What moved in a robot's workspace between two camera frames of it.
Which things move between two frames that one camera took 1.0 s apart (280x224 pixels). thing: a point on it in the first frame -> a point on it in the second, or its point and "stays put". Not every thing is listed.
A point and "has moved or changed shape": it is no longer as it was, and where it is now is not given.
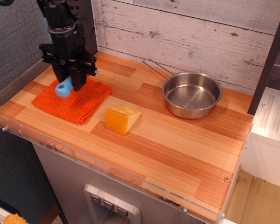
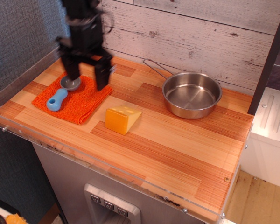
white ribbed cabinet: x=267 y=153 stays put
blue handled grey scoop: x=63 y=87 has moved or changed shape
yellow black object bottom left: x=11 y=219 stays put
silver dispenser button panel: x=105 y=208 stays put
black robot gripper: x=72 y=52 -> x=84 y=39
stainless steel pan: x=192 y=95 stays put
